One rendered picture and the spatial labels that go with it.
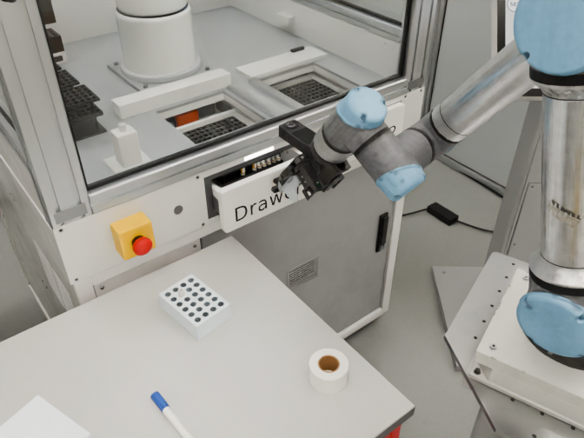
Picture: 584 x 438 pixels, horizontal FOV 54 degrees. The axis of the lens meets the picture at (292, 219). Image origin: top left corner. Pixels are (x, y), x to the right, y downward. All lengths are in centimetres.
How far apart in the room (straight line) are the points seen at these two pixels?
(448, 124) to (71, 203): 69
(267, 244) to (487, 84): 77
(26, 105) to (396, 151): 61
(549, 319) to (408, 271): 156
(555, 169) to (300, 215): 86
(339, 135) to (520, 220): 112
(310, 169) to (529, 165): 93
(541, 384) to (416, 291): 133
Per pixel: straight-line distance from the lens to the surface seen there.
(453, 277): 238
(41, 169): 109
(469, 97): 98
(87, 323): 122
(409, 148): 99
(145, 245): 117
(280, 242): 153
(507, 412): 109
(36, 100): 104
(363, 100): 96
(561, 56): 72
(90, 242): 120
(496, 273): 133
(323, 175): 110
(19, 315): 243
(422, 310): 227
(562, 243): 84
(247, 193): 124
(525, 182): 192
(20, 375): 118
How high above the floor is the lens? 162
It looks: 38 degrees down
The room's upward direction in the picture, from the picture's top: straight up
